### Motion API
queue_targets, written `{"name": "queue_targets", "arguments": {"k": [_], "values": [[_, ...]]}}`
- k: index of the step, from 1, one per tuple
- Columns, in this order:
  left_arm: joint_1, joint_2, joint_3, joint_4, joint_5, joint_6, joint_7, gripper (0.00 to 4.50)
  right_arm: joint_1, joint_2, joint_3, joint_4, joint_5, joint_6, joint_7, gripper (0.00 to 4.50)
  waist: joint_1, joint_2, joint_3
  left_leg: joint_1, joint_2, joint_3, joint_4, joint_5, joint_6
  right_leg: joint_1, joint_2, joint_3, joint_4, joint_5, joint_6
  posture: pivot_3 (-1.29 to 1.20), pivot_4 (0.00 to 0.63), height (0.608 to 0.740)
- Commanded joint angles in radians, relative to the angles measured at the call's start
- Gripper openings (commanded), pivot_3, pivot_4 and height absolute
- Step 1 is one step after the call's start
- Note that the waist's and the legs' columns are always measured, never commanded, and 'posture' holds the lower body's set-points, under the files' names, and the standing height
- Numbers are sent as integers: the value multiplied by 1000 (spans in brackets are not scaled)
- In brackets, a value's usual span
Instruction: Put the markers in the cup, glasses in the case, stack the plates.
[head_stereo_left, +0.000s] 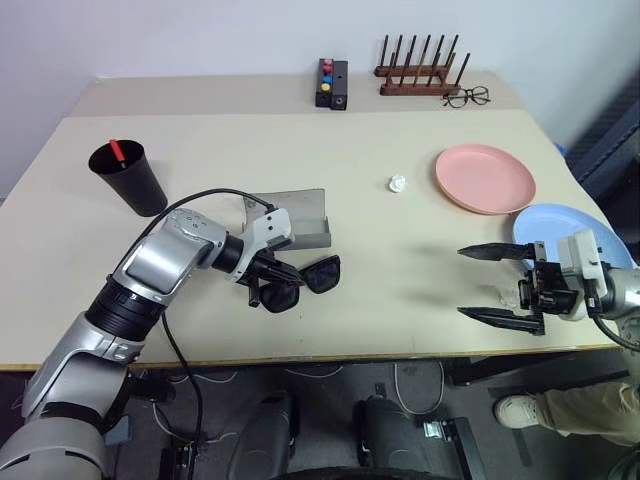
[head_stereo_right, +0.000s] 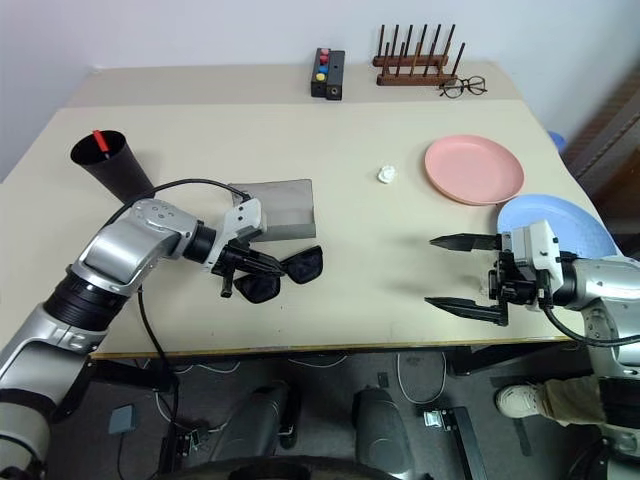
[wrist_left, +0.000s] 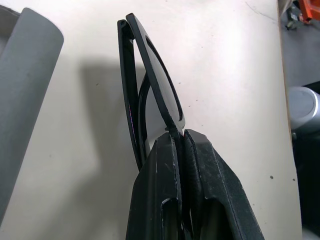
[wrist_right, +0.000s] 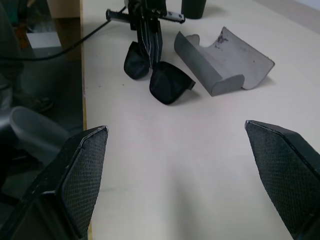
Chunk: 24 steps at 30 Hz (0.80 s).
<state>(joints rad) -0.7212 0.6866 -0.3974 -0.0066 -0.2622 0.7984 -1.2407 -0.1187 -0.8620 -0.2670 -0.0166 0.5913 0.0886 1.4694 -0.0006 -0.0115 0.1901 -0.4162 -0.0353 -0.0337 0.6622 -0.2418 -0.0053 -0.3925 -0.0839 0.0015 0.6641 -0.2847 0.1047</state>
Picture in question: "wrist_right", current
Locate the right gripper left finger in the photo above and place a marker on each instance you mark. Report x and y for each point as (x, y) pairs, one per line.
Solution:
(62, 195)

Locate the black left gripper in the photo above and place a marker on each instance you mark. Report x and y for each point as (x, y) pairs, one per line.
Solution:
(145, 12)

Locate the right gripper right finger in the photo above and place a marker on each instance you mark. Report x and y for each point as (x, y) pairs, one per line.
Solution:
(287, 175)

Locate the black sunglasses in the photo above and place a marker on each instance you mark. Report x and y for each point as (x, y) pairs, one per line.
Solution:
(167, 85)

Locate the black plastic cup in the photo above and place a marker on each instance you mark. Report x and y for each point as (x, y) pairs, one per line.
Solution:
(193, 8)

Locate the dark rounded shape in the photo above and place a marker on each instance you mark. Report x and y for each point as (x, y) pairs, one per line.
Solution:
(37, 130)

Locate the grey open glasses case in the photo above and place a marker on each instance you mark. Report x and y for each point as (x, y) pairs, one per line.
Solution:
(225, 65)

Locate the tan wooden panel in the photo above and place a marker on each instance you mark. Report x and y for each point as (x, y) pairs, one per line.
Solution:
(65, 8)

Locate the white box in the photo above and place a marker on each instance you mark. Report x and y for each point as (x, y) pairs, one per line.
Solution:
(43, 40)

